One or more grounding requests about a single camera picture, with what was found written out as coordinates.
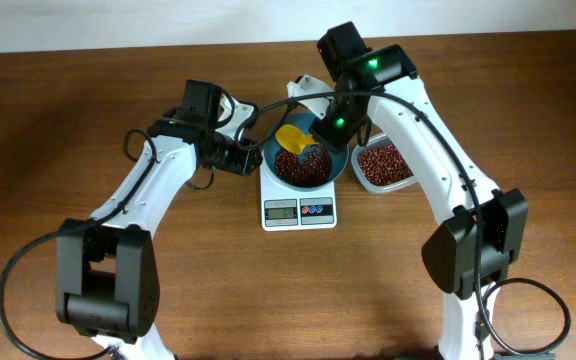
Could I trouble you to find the blue plastic bowl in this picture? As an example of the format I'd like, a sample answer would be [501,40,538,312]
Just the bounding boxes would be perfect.
[263,138,349,192]

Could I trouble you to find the clear plastic bean container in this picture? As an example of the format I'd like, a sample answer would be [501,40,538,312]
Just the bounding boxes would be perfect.
[351,133,417,194]

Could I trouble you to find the yellow plastic measuring scoop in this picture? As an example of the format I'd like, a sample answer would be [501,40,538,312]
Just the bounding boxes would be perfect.
[275,124,317,155]

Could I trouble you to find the red adzuki beans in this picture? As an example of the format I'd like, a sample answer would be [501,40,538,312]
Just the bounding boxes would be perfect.
[274,145,412,187]

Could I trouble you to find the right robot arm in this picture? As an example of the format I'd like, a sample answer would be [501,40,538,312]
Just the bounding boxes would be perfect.
[310,22,528,359]

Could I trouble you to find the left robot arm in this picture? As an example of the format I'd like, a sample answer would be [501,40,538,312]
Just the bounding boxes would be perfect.
[56,80,262,359]

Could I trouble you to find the white digital kitchen scale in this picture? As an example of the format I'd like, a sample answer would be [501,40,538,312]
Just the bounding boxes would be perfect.
[260,163,338,232]

